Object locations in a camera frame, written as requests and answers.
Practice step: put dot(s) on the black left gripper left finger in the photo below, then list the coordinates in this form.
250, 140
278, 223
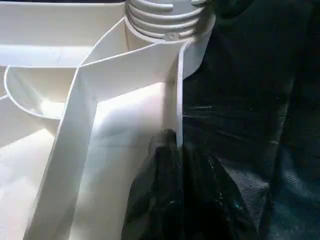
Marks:
155, 200

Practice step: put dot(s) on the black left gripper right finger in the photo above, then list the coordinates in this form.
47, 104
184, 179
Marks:
215, 205

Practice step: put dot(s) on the white plastic table top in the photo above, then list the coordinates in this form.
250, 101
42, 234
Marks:
125, 115

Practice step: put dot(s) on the white plastic table leg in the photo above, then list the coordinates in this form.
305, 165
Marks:
160, 20

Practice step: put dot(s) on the black table mat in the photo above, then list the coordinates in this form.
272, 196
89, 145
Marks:
250, 100

